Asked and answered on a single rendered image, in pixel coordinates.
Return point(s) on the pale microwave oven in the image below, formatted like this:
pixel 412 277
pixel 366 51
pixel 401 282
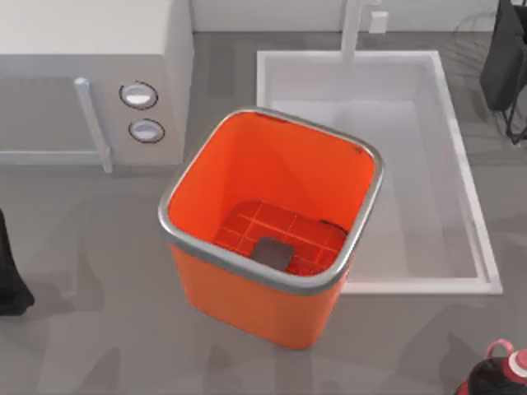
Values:
pixel 49 49

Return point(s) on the microwave knob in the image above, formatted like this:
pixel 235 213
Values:
pixel 138 96
pixel 146 131

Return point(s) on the small grey square pad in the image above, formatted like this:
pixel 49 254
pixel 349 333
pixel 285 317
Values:
pixel 272 252

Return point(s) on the orange bin with metal rim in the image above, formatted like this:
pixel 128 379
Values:
pixel 263 173

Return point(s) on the tall white tap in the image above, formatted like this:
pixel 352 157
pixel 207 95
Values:
pixel 351 29

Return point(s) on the white sink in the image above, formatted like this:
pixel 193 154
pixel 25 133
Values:
pixel 411 164

